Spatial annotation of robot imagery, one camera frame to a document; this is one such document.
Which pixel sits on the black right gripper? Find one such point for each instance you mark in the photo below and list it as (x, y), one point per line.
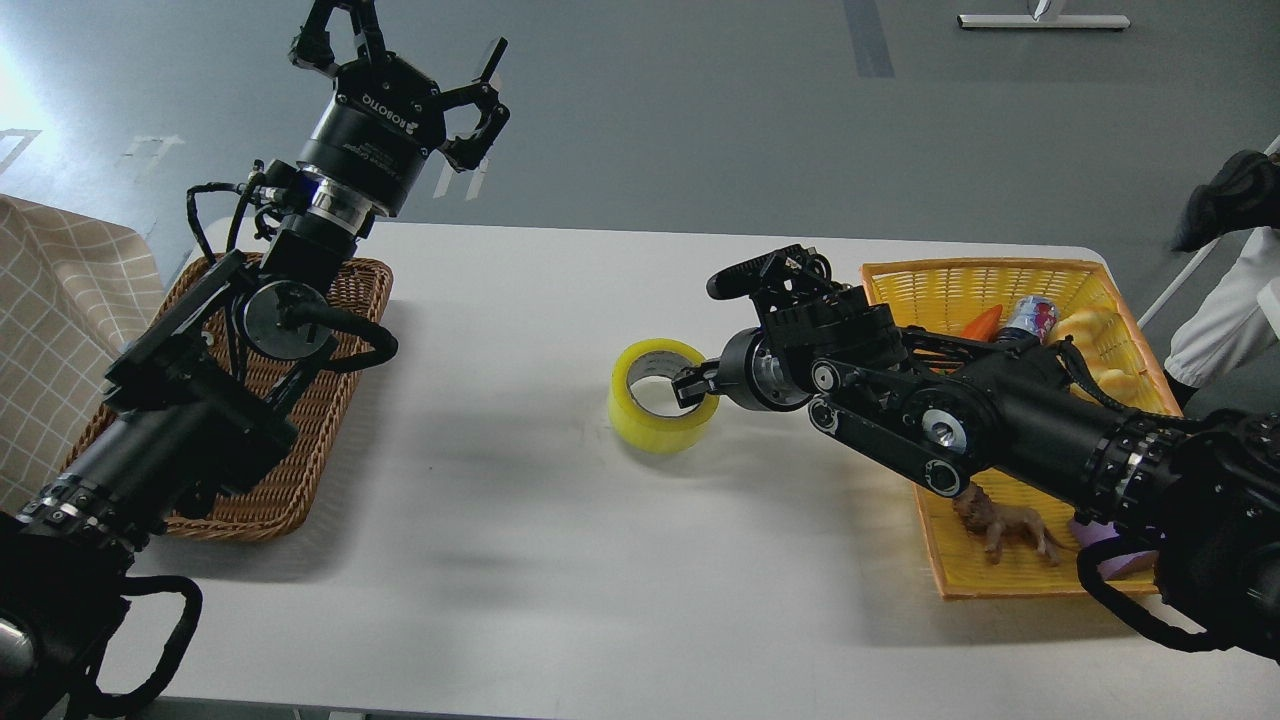
(746, 372)

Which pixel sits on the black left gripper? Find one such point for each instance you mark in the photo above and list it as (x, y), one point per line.
(372, 135)

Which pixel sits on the yellow tape roll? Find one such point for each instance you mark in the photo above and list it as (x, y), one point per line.
(640, 427)

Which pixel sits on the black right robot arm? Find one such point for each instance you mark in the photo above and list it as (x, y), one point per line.
(1194, 502)

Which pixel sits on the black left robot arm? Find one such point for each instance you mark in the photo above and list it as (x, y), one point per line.
(203, 399)

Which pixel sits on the yellow plastic basket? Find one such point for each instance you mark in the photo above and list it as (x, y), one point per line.
(942, 295)

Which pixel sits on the orange toy carrot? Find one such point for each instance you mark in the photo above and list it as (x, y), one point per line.
(985, 326)

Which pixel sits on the brown toy animal figure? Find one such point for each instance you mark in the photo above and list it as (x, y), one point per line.
(993, 521)

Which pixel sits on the small drink can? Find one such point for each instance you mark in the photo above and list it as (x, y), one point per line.
(1033, 317)

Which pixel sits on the beige checkered cloth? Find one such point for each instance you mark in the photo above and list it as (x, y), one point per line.
(74, 292)

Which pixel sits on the toy bread croissant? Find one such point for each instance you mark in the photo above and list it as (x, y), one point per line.
(1099, 334)

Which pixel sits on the white stand base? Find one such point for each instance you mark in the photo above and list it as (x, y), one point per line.
(1045, 15)

